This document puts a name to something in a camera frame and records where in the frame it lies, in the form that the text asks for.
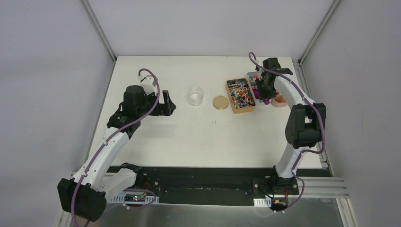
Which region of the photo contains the magenta plastic scoop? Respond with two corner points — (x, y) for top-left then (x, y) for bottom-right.
(253, 87), (270, 105)

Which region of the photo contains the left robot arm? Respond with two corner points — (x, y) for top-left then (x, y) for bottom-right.
(57, 85), (176, 222)

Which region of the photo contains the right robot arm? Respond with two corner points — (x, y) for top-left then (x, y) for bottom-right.
(257, 58), (326, 194)

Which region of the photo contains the white box of colourful candies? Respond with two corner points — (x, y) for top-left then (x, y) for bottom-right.
(246, 72), (260, 100)

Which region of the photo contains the orange tray of gummies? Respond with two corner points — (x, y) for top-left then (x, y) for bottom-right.
(270, 92), (288, 108)

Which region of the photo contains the gold tin of lollipops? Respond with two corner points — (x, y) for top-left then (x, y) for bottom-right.
(226, 79), (256, 114)

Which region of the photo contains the clear plastic jar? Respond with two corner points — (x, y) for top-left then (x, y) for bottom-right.
(188, 87), (204, 106)

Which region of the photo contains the gold jar lid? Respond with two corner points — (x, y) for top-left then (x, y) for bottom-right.
(212, 96), (229, 110)

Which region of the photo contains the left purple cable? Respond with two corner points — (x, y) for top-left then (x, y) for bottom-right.
(70, 68), (161, 227)

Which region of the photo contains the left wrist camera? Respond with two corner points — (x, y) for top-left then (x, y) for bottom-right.
(140, 75), (158, 95)

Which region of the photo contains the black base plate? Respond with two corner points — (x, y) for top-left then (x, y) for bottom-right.
(103, 166), (331, 208)

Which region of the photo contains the right aluminium frame post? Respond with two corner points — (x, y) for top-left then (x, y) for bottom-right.
(298, 0), (342, 66)

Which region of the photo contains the aluminium frame post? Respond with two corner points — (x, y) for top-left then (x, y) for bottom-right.
(298, 0), (342, 66)
(79, 0), (117, 64)

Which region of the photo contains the left aluminium frame post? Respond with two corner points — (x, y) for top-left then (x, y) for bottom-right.
(79, 0), (117, 64)

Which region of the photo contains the right white cable duct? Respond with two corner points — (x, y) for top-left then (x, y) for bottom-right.
(253, 197), (272, 208)

